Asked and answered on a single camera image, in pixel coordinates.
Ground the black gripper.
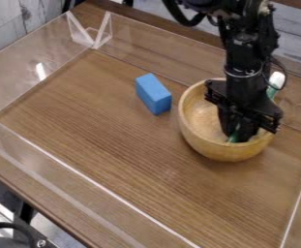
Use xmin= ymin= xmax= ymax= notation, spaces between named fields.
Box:
xmin=204 ymin=78 xmax=283 ymax=142

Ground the brown wooden bowl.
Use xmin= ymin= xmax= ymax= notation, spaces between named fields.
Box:
xmin=177 ymin=80 xmax=275 ymax=163

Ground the green and white marker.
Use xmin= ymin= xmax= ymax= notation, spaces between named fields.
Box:
xmin=228 ymin=72 xmax=285 ymax=143

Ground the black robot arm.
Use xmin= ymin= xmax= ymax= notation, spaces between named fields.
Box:
xmin=161 ymin=0 xmax=287 ymax=142

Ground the blue rectangular block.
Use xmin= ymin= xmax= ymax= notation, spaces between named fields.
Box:
xmin=136 ymin=74 xmax=172 ymax=115

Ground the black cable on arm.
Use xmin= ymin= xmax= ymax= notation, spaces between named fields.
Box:
xmin=261 ymin=56 xmax=288 ymax=91

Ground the clear acrylic corner bracket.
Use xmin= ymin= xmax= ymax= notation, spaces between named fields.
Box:
xmin=65 ymin=12 xmax=112 ymax=49

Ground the black metal frame piece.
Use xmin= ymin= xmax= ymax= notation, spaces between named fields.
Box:
xmin=12 ymin=216 xmax=60 ymax=248

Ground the black cable lower left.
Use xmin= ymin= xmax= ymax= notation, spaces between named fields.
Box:
xmin=0 ymin=221 xmax=31 ymax=248

